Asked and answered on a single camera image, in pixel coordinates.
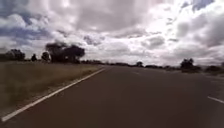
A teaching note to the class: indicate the distant row of trees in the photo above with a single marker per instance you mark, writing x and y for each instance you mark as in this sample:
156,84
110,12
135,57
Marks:
63,53

